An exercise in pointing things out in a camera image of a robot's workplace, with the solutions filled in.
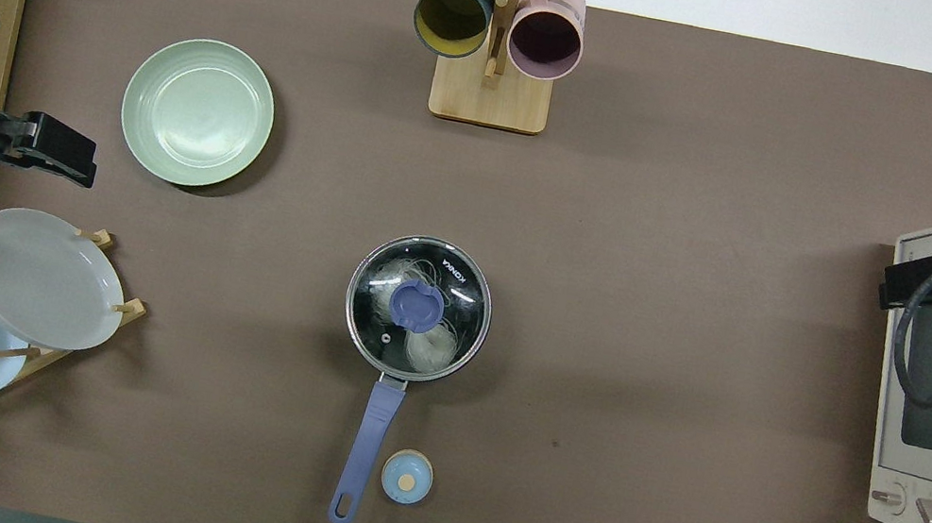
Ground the clear plastic wrap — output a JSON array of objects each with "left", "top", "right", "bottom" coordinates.
[{"left": 358, "top": 251, "right": 477, "bottom": 378}]

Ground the glass lid with blue knob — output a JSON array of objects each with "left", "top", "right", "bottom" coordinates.
[{"left": 335, "top": 226, "right": 502, "bottom": 392}]

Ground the pink mug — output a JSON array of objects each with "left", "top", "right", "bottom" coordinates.
[{"left": 502, "top": 0, "right": 592, "bottom": 87}]

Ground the wooden mug tree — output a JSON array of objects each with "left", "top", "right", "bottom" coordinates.
[{"left": 394, "top": 0, "right": 601, "bottom": 143}]

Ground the light green plate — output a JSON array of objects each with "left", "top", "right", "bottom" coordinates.
[{"left": 110, "top": 27, "right": 285, "bottom": 199}]

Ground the dark saucepan with blue handle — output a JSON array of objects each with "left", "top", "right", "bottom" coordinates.
[{"left": 306, "top": 225, "right": 504, "bottom": 523}]

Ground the brown table mat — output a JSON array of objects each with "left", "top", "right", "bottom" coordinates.
[{"left": 0, "top": 0, "right": 932, "bottom": 523}]

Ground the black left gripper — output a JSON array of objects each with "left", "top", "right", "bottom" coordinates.
[{"left": 0, "top": 106, "right": 107, "bottom": 190}]

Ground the grey plate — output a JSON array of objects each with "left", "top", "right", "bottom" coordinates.
[{"left": 0, "top": 204, "right": 139, "bottom": 361}]

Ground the wooden plate rack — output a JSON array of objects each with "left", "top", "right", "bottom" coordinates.
[{"left": 0, "top": 211, "right": 160, "bottom": 466}]

